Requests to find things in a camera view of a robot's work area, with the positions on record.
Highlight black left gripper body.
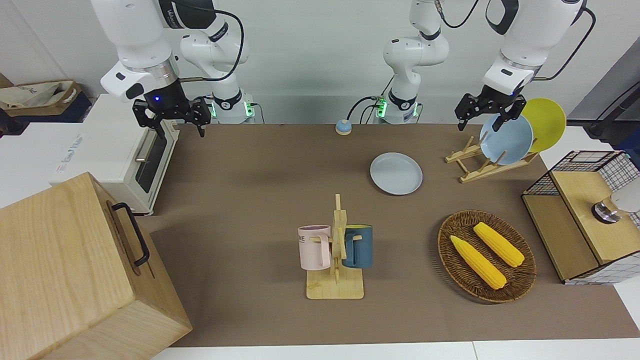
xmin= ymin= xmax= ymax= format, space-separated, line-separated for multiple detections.
xmin=455 ymin=85 xmax=526 ymax=120

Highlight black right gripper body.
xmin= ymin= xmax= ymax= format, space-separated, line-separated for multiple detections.
xmin=132 ymin=77 xmax=212 ymax=128

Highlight gray plate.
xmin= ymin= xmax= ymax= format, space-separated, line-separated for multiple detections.
xmin=370 ymin=152 xmax=423 ymax=196

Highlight light blue plate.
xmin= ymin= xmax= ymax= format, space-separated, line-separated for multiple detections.
xmin=479 ymin=112 xmax=534 ymax=166

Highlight yellow plate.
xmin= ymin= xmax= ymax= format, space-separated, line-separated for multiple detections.
xmin=517 ymin=98 xmax=567 ymax=154

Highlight wooden plate rack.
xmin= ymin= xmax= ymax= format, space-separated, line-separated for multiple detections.
xmin=445 ymin=136 xmax=540 ymax=184

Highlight white toaster oven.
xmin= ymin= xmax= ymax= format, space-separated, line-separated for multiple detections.
xmin=50 ymin=94 xmax=180 ymax=216

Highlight dark blue bin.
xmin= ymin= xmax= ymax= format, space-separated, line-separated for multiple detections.
xmin=0 ymin=92 xmax=93 ymax=137

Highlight brown table mat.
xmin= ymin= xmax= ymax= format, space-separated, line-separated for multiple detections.
xmin=135 ymin=123 xmax=640 ymax=348

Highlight black floor stand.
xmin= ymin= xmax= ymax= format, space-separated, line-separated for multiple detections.
xmin=585 ymin=82 xmax=640 ymax=143

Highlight short yellow corn cob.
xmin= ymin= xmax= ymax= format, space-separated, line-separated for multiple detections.
xmin=473 ymin=222 xmax=525 ymax=268

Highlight cardboard box with cloth bag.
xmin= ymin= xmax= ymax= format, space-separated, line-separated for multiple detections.
xmin=0 ymin=80 xmax=83 ymax=118

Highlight long yellow corn cob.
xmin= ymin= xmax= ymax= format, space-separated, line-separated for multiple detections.
xmin=450 ymin=235 xmax=508 ymax=290

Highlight brown wicker basket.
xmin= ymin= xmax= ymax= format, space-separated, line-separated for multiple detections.
xmin=437 ymin=210 xmax=538 ymax=304

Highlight dark blue mug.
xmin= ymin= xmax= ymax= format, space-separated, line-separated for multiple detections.
xmin=342 ymin=224 xmax=374 ymax=269

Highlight pink mug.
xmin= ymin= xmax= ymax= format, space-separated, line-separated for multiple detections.
xmin=298 ymin=225 xmax=332 ymax=271

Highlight wooden mug stand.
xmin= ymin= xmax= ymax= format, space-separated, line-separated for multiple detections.
xmin=306 ymin=194 xmax=365 ymax=300

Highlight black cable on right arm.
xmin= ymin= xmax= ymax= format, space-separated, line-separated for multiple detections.
xmin=167 ymin=0 xmax=247 ymax=82

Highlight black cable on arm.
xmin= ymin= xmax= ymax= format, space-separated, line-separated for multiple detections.
xmin=435 ymin=0 xmax=597 ymax=82
xmin=167 ymin=0 xmax=247 ymax=82

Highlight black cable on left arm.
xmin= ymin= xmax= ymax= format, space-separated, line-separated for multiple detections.
xmin=435 ymin=0 xmax=597 ymax=82

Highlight black cables at arm base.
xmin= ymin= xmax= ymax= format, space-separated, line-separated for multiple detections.
xmin=347 ymin=92 xmax=388 ymax=124

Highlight wire and wood shelf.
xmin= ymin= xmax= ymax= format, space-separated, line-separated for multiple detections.
xmin=521 ymin=150 xmax=640 ymax=286

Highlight wooden box with black handle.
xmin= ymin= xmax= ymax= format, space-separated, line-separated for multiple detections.
xmin=0 ymin=172 xmax=193 ymax=360

